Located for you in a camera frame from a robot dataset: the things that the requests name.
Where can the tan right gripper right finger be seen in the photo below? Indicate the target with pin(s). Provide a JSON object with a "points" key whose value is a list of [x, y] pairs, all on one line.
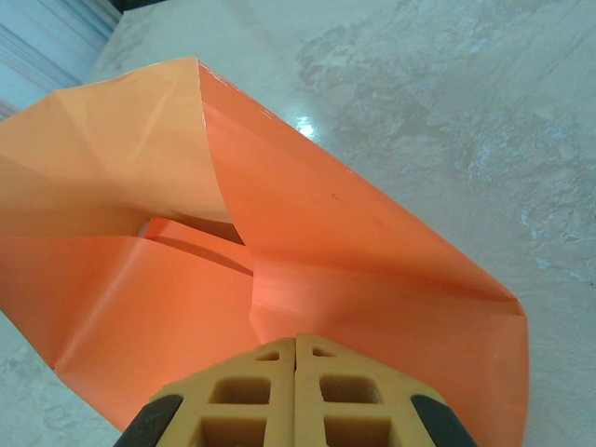
{"points": [[312, 400]]}

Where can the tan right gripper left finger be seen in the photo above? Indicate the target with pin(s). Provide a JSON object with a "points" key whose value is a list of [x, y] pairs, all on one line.
{"points": [[279, 400]]}

